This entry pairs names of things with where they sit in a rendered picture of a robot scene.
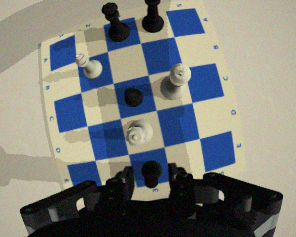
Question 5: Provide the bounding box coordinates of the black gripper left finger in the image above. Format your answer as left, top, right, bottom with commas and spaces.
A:
20, 166, 135, 235

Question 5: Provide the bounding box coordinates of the blue and cream chessboard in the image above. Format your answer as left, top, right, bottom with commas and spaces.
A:
41, 0, 247, 200

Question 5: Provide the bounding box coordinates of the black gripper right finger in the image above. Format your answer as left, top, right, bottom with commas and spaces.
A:
163, 163, 283, 237

